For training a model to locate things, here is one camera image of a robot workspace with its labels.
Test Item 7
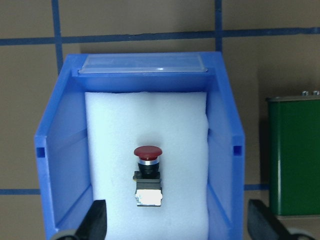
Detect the left bin white foam pad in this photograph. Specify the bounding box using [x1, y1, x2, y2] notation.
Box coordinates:
[85, 92, 209, 240]

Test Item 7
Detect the red push button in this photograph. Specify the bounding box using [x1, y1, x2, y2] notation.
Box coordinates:
[132, 145, 163, 207]

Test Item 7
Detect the left blue plastic bin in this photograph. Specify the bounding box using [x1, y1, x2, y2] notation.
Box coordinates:
[34, 51, 245, 240]

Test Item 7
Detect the green conveyor belt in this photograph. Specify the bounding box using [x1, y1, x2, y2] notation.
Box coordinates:
[267, 90, 320, 216]

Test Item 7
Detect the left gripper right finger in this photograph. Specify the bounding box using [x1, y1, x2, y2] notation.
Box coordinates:
[247, 199, 295, 240]

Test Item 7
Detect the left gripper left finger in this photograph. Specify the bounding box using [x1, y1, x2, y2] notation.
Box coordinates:
[74, 200, 107, 240]

